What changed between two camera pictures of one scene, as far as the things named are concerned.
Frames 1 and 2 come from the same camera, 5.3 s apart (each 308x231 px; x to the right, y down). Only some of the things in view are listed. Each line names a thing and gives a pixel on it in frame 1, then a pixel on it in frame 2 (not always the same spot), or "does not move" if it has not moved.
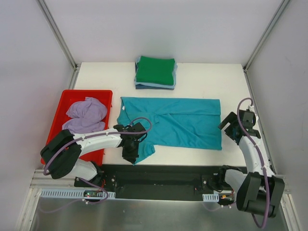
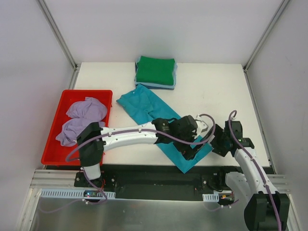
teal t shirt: (180, 123) -> (146, 108)
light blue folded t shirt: (146, 83) does not move
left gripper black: (130, 152) -> (186, 149)
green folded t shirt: (155, 70) does not move
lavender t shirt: (90, 108) does not move
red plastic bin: (70, 97) does not move
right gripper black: (230, 125) -> (218, 141)
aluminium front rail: (41, 181) does not move
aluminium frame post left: (61, 40) does not move
